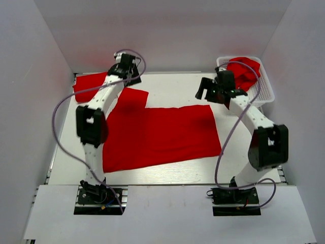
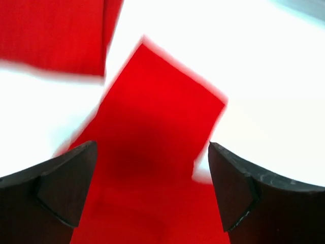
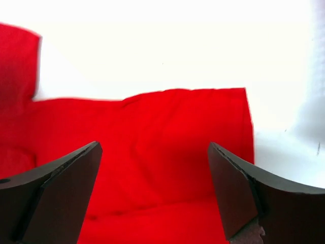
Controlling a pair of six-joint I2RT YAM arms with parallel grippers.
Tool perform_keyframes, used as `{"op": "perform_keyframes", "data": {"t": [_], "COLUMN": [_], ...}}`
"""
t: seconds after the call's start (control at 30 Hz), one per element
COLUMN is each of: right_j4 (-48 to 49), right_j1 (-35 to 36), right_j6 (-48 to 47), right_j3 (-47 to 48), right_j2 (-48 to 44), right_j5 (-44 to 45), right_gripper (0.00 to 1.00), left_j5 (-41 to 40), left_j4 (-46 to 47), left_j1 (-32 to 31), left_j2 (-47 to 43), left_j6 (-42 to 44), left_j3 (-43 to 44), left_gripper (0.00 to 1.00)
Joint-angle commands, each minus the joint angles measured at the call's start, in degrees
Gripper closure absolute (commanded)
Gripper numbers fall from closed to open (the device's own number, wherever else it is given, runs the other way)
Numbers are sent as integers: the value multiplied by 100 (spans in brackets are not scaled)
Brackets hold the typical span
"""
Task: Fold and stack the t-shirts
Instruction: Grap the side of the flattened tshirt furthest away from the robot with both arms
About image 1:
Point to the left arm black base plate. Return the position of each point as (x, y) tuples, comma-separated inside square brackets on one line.
[(104, 204)]

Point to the white plastic basket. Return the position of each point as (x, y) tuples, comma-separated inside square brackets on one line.
[(262, 88)]

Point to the red t shirt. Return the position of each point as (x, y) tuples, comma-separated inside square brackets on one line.
[(244, 76), (142, 137), (87, 82)]

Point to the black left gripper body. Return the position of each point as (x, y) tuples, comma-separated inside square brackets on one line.
[(130, 72)]

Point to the white front panel board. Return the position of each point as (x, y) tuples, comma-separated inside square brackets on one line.
[(172, 214)]

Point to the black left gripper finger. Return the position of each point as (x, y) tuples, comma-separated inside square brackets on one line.
[(133, 82), (135, 70)]

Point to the crumpled red t shirt in basket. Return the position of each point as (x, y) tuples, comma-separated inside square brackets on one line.
[(244, 76)]

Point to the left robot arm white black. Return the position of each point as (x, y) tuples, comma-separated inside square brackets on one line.
[(92, 128)]

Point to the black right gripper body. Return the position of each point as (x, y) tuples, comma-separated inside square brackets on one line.
[(214, 95)]

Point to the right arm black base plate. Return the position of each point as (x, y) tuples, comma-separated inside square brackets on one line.
[(234, 203)]

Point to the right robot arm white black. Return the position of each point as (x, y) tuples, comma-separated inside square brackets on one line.
[(268, 148)]

